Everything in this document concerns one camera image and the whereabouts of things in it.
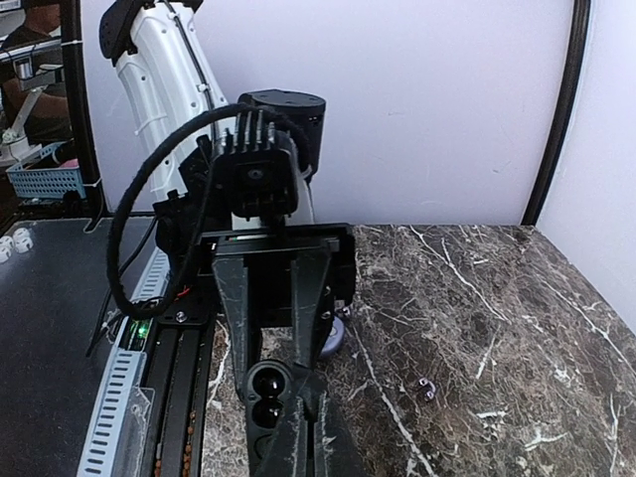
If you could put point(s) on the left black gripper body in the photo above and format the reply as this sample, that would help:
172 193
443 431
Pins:
268 256

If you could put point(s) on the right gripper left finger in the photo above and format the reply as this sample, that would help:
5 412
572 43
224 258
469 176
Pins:
293 447

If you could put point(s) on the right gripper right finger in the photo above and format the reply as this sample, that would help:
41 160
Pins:
335 452

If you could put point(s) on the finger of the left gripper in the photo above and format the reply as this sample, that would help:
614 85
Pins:
232 279
311 313

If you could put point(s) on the black earbud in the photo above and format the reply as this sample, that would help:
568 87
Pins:
266 412
269 383

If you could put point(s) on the purple charging case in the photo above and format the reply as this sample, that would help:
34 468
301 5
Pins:
334 340

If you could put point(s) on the black earbud charging case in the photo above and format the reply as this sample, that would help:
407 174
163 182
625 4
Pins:
257 437

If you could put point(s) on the small purple earbud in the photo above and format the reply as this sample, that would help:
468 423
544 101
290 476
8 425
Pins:
428 388

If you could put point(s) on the blue plastic basket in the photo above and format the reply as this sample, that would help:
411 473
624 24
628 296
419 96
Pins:
50 175

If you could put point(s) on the white slotted cable duct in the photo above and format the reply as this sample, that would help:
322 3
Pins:
120 439

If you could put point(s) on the left black frame post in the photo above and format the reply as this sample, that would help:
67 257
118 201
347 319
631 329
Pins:
574 56

